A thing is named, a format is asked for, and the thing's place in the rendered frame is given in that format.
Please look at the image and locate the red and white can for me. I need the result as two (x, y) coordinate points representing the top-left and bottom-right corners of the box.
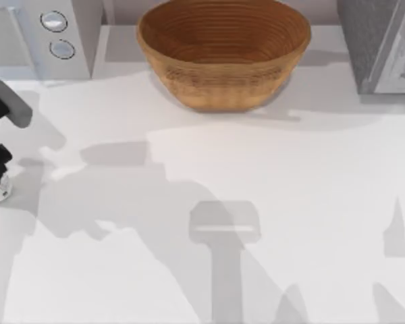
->
(0, 171), (14, 205)

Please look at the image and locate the small round microwave knob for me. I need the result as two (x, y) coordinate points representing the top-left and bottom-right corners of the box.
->
(49, 38), (77, 60)

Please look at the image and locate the pale microwave oven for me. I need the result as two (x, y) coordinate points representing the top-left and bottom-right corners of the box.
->
(0, 0), (105, 88)

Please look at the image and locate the large round microwave knob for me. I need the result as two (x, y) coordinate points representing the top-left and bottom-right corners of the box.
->
(39, 10), (70, 34)

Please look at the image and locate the brown woven basket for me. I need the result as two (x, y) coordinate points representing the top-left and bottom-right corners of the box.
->
(136, 0), (312, 113)

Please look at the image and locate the grey cabinet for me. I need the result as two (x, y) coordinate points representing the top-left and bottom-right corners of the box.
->
(336, 0), (405, 96)

